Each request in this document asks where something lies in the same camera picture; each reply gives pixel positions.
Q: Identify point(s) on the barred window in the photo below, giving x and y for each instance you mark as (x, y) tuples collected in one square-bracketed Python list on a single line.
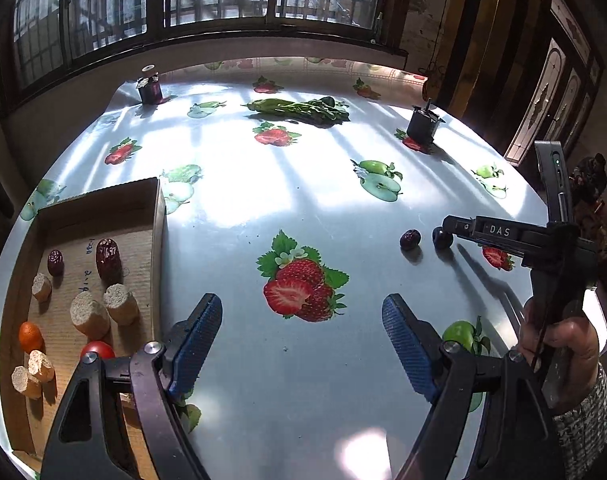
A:
[(183, 0)]

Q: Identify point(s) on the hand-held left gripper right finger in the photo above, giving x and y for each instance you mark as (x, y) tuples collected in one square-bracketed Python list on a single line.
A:
[(408, 350)]

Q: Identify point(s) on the large beige sugarcane chunk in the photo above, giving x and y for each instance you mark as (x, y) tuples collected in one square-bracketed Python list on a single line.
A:
[(88, 315)]

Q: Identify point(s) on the fruit-printed white tablecloth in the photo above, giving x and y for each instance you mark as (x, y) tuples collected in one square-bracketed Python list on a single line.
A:
[(293, 190)]

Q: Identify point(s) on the white tape roll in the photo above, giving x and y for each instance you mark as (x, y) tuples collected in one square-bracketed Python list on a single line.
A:
[(147, 67)]

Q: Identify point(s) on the dark red cherry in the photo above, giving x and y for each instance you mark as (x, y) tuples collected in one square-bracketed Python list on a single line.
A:
[(411, 239)]

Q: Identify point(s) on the person's right forearm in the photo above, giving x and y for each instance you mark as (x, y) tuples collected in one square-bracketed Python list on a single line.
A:
[(583, 435)]

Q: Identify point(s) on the orange tangerine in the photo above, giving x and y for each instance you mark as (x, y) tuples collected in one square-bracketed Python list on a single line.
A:
[(31, 336)]

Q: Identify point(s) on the small red date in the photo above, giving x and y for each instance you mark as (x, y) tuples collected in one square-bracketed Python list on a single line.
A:
[(55, 261)]

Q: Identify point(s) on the dark glass jar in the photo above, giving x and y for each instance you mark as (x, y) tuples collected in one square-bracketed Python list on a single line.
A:
[(151, 91)]

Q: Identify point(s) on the dark purple cherry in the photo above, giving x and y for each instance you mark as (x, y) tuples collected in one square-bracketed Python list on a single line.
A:
[(441, 240)]

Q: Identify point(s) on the bunch of green vegetables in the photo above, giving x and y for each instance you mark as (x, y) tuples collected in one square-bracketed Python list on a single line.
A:
[(298, 109)]

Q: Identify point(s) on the large red date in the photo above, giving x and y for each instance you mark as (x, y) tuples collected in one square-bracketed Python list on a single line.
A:
[(108, 260)]

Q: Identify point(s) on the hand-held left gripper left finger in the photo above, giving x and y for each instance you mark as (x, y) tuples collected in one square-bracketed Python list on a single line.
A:
[(196, 350)]

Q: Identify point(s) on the wooden panel door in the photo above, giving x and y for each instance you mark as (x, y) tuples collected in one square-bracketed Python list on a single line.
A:
[(553, 85)]

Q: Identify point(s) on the brown cardboard box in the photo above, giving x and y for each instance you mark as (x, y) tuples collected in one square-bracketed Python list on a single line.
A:
[(133, 230)]

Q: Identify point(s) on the person's right hand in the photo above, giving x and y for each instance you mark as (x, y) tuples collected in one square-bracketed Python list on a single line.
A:
[(578, 350)]

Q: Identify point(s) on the dark brown bundle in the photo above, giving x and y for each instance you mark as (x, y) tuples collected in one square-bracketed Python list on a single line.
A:
[(589, 180)]

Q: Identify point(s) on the black box device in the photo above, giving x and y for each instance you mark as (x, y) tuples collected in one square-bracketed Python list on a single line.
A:
[(423, 124)]

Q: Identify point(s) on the red tomato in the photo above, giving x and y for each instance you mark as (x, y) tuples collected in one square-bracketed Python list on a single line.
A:
[(97, 349)]

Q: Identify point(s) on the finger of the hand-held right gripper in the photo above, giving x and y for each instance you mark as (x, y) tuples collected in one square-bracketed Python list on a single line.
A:
[(461, 225)]

